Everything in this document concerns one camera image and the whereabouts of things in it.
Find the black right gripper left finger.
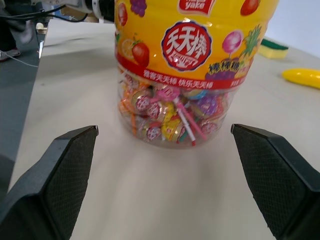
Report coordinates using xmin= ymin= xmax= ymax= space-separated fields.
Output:
xmin=0 ymin=125 xmax=99 ymax=240

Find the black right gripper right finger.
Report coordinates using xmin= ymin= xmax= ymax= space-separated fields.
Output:
xmin=230 ymin=123 xmax=320 ymax=240

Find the clear lollipop jar yellow label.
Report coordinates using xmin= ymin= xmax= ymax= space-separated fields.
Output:
xmin=113 ymin=0 xmax=280 ymax=149

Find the brown cardboard box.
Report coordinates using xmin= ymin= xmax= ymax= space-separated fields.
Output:
xmin=58 ymin=6 xmax=98 ymax=22

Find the small beige table clamp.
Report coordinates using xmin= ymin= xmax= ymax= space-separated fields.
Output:
xmin=36 ymin=22 xmax=48 ymax=35

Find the person in dark trousers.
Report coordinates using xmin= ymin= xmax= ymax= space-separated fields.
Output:
xmin=0 ymin=0 xmax=35 ymax=63

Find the yellow toy banana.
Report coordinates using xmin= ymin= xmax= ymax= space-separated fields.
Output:
xmin=281 ymin=68 xmax=320 ymax=89

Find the yellow green sponge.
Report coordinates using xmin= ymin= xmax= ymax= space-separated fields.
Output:
xmin=257 ymin=36 xmax=289 ymax=60

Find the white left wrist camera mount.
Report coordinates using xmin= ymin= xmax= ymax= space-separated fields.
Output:
xmin=91 ymin=0 xmax=105 ymax=23

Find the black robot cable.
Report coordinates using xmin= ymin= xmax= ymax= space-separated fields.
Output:
xmin=0 ymin=4 xmax=89 ymax=23

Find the white cable on floor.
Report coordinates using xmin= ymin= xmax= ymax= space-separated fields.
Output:
xmin=0 ymin=51 xmax=40 ymax=68

